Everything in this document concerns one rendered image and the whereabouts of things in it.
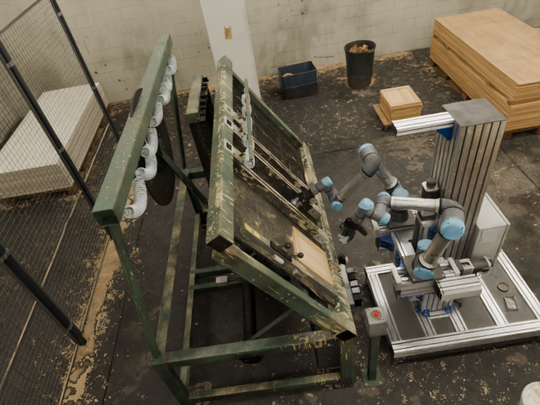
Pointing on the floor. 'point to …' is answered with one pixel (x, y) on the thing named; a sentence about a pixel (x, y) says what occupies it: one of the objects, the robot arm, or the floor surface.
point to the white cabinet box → (231, 37)
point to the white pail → (530, 394)
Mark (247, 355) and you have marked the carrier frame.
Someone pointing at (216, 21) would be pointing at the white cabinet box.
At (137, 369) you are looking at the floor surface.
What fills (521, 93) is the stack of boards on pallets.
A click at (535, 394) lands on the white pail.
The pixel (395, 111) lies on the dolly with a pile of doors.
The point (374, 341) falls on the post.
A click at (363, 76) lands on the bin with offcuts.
